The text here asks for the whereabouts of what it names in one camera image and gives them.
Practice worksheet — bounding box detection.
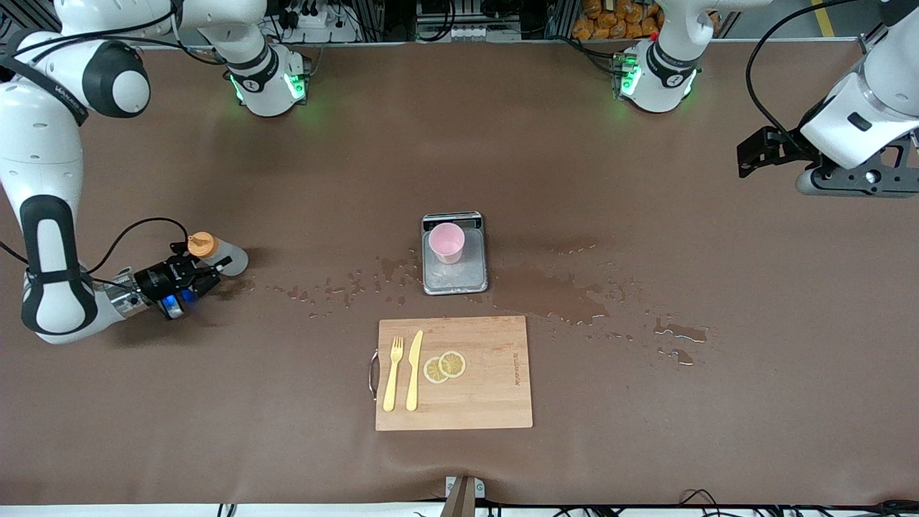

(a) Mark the wooden cutting board metal handle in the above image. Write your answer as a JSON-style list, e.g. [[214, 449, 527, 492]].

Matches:
[[368, 315, 533, 432]]

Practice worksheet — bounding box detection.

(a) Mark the silver digital kitchen scale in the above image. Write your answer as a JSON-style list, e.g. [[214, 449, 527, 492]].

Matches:
[[421, 212, 489, 296]]

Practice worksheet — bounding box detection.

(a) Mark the pink plastic cup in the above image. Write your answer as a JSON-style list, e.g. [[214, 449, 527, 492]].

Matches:
[[429, 223, 466, 265]]

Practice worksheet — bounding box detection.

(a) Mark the white power strip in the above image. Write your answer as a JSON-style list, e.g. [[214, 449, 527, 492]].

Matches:
[[276, 0, 360, 44]]

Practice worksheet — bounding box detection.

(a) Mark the pile of orange objects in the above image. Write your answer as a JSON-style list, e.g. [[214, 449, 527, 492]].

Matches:
[[572, 0, 665, 41]]

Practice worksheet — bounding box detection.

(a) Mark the medium liquid puddle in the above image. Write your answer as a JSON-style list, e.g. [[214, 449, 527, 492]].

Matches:
[[653, 318, 709, 344]]

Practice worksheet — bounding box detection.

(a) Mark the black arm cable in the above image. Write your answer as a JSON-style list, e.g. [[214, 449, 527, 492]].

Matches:
[[745, 0, 862, 141], [0, 7, 191, 288]]

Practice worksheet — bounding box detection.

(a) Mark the brown table mat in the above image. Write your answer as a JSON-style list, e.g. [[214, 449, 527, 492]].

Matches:
[[0, 41, 919, 506]]

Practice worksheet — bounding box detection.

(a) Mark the wooden metal table clamp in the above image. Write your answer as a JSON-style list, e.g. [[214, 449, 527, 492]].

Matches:
[[444, 475, 486, 517]]

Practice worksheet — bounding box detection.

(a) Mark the large liquid puddle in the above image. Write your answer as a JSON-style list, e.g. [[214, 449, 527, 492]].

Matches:
[[495, 269, 611, 326]]

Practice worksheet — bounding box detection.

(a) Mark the translucent sauce bottle orange cap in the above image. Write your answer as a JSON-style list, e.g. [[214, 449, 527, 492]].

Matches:
[[187, 231, 249, 278]]

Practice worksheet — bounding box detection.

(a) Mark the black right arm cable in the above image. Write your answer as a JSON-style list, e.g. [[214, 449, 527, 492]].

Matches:
[[0, 7, 191, 288]]

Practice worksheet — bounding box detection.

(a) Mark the yellow plastic fork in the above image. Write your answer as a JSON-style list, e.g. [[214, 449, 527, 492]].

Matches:
[[383, 336, 404, 413]]

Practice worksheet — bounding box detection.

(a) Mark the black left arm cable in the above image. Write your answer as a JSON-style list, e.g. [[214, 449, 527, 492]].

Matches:
[[745, 0, 862, 141]]

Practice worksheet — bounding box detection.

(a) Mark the yellow plastic knife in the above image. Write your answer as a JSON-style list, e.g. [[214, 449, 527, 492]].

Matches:
[[406, 330, 424, 412]]

